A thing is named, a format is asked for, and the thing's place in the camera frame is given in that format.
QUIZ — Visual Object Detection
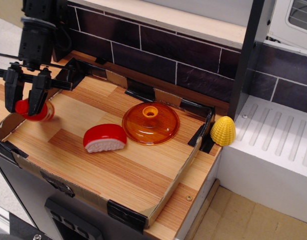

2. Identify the cardboard fence with black tape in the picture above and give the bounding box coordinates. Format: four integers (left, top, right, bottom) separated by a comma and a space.
0, 56, 217, 230

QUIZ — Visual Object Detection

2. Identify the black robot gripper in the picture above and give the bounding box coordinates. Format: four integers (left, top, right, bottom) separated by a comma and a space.
0, 16, 75, 116

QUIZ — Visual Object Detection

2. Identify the black cable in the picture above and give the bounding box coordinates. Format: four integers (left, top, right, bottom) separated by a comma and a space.
53, 23, 72, 51

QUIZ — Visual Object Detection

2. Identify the orange transparent pot lid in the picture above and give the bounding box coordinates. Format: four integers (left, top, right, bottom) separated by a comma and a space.
122, 102, 180, 146

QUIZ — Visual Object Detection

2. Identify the white appliance with vent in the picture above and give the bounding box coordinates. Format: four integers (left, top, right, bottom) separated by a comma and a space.
268, 0, 307, 50

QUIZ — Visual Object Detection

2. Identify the black control panel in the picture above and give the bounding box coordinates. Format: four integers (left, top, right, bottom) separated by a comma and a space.
44, 198, 104, 240

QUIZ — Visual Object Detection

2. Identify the black vertical post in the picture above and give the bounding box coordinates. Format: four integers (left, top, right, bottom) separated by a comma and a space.
227, 0, 276, 121

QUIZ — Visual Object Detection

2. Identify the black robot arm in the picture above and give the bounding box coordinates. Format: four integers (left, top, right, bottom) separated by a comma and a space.
0, 0, 74, 116

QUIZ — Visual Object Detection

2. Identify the yellow toy corn piece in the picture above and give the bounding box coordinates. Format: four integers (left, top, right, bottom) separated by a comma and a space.
210, 116, 236, 147

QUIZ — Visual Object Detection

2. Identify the red white toy sushi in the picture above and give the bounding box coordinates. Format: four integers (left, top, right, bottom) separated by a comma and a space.
83, 123, 127, 153

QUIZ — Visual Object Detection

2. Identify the red yellow hot sauce bottle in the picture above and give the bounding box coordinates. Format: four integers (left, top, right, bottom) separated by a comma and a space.
15, 99, 55, 122

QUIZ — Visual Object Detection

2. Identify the white dish drying rack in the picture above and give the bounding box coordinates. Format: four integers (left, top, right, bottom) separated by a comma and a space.
217, 96, 307, 223

